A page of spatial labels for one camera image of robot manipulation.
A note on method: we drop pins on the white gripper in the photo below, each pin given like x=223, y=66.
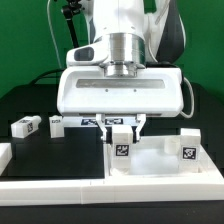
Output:
x=154, y=91

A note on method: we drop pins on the white square table top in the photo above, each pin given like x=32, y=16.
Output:
x=158, y=156

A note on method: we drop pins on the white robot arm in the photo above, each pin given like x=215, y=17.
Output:
x=126, y=70

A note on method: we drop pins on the white marker plate with tags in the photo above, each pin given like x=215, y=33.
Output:
x=86, y=122

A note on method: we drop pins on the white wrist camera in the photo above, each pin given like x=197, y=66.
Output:
x=85, y=56

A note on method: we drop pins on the white U-shaped fence wall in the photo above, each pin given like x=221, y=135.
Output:
x=120, y=189

